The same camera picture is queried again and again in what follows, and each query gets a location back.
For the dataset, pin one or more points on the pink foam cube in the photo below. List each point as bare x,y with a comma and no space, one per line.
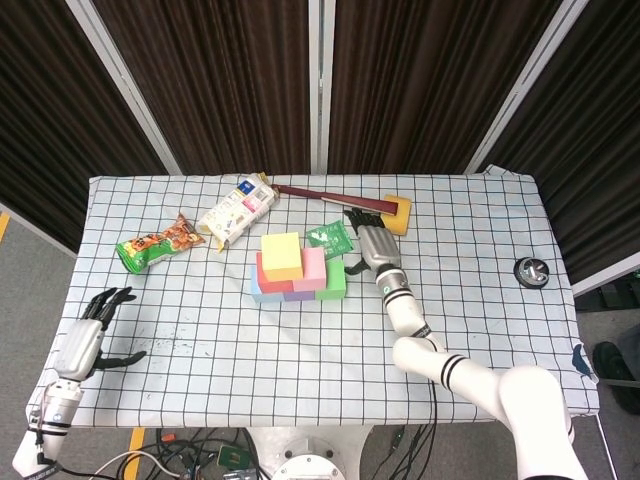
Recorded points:
312,272

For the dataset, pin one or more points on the white cracker package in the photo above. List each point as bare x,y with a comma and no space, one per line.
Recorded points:
235,212

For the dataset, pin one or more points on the purple foam cube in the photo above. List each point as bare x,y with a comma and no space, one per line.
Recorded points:
299,296

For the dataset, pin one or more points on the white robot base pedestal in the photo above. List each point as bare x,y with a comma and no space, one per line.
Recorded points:
310,452

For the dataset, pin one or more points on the black silver call bell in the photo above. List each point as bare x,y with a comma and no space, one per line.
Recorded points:
532,272

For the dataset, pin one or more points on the green circuit board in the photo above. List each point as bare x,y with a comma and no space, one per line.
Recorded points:
232,456

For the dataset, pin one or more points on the green tea sachet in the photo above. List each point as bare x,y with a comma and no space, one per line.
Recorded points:
330,240

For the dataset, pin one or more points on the white black checkered tablecloth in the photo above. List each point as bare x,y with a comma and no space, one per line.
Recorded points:
200,360

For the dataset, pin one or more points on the green foam cube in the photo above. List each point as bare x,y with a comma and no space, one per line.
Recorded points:
332,282

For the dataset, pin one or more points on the light blue foam cube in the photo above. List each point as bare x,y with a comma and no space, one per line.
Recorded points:
265,297

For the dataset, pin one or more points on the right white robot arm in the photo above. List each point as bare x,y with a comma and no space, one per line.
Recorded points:
475,370

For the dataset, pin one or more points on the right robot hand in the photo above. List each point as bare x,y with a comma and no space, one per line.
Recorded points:
380,247

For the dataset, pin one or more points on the yellow sponge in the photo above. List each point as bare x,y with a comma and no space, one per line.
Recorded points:
400,215

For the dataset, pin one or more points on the red foam cube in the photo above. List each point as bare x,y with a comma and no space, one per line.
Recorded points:
275,286

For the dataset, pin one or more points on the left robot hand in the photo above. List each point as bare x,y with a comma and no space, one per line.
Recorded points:
77,350

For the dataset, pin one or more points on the dark red folded fan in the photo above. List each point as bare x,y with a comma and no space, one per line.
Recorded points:
340,197

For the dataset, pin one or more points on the dark blue cloth clip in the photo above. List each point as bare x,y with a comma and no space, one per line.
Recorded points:
581,360

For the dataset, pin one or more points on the yellow foam cube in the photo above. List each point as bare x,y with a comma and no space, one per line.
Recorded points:
281,255

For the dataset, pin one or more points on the dark brown partition panel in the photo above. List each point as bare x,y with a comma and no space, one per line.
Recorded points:
600,125
425,75
225,75
50,100

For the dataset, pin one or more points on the black bag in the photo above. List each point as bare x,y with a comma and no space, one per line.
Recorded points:
617,357

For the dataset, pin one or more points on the green orange snack bag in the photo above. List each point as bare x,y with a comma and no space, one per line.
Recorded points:
150,247

